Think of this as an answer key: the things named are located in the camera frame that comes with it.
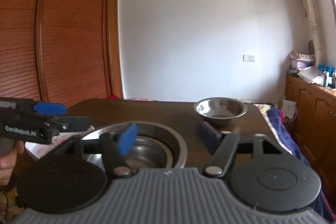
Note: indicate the large steel bowl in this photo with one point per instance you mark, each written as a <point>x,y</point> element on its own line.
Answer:
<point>173,140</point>

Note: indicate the stack of papers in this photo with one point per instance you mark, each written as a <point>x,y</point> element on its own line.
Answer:
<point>299,61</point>

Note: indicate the floral bed quilt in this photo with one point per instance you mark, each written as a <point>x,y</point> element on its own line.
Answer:
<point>263,108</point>

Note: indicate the wooden sideboard cabinet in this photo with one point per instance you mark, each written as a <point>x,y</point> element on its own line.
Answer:
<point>314,126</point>

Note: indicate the small steel bowl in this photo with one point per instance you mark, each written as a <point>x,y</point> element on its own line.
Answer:
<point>220,111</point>

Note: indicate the white floral square plate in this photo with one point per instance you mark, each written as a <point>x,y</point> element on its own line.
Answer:
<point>37,151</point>

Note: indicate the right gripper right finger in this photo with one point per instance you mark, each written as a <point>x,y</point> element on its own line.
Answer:
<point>222,147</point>

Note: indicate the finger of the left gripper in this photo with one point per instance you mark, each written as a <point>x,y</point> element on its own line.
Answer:
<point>50,109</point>

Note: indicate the dark blue blanket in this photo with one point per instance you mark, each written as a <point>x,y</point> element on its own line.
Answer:
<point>273,116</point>

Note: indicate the wooden louvered wardrobe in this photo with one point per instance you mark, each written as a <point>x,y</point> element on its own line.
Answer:
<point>62,51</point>

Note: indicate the medium steel bowl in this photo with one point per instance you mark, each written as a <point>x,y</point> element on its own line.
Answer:
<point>148,152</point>

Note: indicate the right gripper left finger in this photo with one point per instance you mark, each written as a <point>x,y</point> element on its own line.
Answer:
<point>114,146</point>

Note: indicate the bottles on sideboard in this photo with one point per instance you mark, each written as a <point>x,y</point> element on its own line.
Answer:
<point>328,79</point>

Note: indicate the person's left hand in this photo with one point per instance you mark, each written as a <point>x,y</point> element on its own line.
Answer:
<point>8,162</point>

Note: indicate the white wall switch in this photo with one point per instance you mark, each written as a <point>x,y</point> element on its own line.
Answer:
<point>248,58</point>

